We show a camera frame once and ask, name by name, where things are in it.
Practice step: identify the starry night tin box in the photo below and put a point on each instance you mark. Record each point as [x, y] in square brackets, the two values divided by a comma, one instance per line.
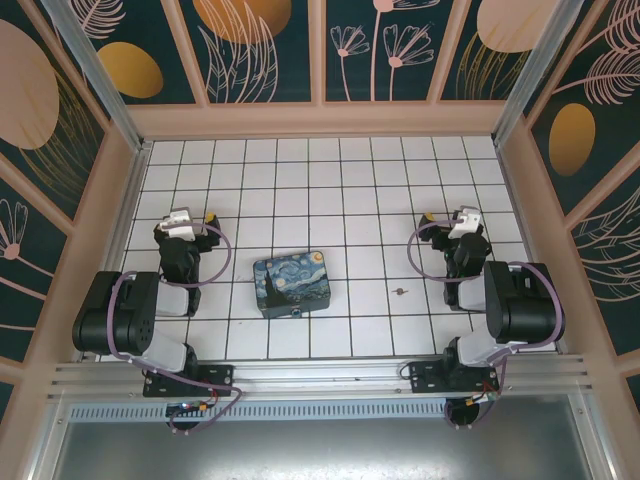
[292, 280]

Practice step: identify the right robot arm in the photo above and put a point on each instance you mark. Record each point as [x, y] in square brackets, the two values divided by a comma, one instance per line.
[520, 305]

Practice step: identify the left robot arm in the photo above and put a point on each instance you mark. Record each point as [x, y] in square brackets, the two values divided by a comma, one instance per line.
[125, 310]

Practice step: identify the small circuit board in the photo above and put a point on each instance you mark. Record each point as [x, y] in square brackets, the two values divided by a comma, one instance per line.
[187, 408]
[482, 397]

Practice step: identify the grey metal sheet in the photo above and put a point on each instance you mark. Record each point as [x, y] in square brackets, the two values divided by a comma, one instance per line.
[320, 450]

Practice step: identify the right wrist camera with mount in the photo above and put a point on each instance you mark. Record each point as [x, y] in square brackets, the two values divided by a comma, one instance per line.
[465, 222]

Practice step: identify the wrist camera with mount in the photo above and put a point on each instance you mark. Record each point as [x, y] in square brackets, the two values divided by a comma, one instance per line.
[465, 222]
[179, 222]

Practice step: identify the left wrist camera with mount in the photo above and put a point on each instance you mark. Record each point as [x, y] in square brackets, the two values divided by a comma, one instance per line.
[179, 222]

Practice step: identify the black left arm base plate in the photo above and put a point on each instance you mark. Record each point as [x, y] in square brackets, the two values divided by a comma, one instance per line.
[220, 377]

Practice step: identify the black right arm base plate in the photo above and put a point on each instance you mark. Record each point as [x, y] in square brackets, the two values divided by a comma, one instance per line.
[425, 380]

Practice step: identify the aluminium frame post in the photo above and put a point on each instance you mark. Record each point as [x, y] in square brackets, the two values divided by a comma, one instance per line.
[530, 75]
[100, 85]

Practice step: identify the aluminium mounting rail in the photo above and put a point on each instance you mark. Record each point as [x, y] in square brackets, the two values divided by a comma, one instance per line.
[320, 380]

